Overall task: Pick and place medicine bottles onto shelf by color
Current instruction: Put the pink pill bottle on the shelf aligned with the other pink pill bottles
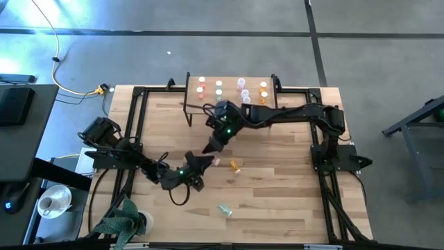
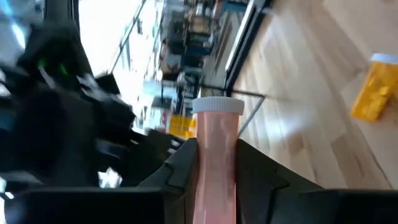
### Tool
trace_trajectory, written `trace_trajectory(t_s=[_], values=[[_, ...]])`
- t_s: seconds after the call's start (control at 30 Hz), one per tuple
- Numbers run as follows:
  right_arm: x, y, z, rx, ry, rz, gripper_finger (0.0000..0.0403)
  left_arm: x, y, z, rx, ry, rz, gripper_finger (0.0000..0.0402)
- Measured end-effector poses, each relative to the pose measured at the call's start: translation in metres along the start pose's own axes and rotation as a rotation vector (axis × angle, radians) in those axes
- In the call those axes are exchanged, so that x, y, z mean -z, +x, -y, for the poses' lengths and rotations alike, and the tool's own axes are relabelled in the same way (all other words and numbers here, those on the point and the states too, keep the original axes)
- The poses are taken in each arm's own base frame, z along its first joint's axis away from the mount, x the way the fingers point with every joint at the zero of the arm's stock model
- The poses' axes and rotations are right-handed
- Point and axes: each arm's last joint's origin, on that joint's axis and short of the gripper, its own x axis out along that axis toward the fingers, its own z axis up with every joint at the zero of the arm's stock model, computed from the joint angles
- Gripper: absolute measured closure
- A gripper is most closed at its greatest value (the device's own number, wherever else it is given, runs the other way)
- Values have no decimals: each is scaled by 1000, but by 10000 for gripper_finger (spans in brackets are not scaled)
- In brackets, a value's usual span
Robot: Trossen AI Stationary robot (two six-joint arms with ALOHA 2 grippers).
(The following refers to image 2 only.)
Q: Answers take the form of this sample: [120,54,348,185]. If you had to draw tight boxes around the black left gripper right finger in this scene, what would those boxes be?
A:
[235,139,290,224]

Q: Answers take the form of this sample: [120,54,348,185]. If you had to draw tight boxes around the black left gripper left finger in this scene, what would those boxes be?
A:
[138,138,200,224]

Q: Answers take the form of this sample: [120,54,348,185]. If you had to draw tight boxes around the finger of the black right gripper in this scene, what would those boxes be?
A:
[124,129,187,187]

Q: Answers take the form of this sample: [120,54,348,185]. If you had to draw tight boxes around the pink pill bottle white cap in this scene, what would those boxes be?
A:
[191,96,246,224]

